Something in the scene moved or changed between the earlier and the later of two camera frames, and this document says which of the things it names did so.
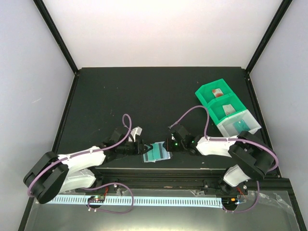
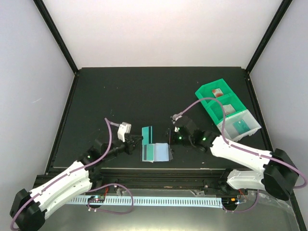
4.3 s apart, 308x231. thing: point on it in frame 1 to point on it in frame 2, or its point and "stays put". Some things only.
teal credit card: x=158 y=152 to x=147 y=135
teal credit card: x=241 y=126 stays put
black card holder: x=158 y=153 stays put
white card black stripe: x=228 y=109 stays put
